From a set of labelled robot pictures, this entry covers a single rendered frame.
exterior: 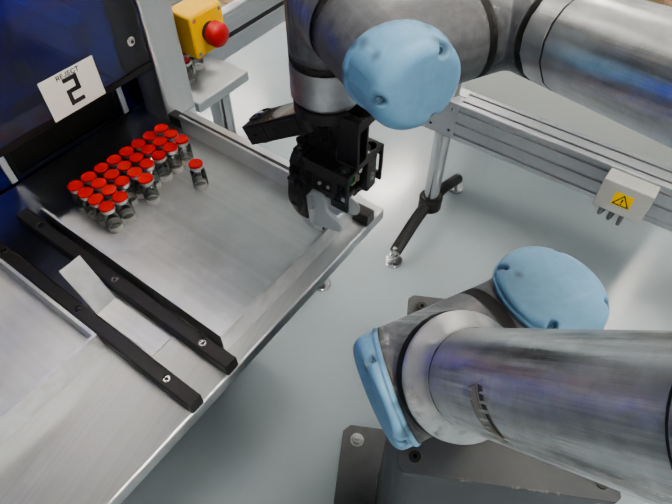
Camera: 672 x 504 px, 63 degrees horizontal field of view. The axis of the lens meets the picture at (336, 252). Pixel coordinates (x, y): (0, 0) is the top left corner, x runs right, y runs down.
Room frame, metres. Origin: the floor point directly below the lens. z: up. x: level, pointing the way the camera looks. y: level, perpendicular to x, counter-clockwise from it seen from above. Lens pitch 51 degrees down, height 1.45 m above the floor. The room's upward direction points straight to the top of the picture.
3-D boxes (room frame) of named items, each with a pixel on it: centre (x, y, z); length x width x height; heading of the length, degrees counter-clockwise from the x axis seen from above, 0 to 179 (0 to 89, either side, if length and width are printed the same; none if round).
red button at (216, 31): (0.83, 0.20, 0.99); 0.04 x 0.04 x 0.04; 54
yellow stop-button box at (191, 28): (0.86, 0.23, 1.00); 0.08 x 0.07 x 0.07; 54
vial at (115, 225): (0.51, 0.31, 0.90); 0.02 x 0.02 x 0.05
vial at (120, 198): (0.53, 0.29, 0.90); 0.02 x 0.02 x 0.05
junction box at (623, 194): (0.96, -0.72, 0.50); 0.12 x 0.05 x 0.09; 54
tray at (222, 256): (0.52, 0.19, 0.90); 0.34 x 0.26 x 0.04; 54
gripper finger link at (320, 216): (0.46, 0.01, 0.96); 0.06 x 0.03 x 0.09; 54
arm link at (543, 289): (0.31, -0.21, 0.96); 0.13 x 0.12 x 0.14; 116
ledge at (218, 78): (0.90, 0.26, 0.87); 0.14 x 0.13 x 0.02; 54
